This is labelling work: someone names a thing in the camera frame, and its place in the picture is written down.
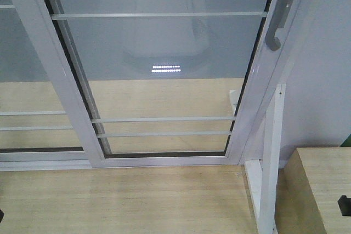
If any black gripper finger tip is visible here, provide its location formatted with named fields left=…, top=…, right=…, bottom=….
left=0, top=210, right=4, bottom=222
left=337, top=195, right=351, bottom=216

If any white framed sliding glass door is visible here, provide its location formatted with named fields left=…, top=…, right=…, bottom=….
left=5, top=0, right=302, bottom=168

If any grey curved door handle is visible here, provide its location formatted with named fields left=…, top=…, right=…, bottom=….
left=265, top=0, right=293, bottom=51

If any white fixed glass door panel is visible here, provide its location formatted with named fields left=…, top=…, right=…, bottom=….
left=1, top=0, right=85, bottom=162

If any light wooden side table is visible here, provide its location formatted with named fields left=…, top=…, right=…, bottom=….
left=275, top=147, right=350, bottom=233

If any white wooden support brace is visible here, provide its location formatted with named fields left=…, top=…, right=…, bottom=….
left=244, top=84, right=286, bottom=233

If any white outer door frame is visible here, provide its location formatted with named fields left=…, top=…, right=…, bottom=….
left=0, top=0, right=313, bottom=172

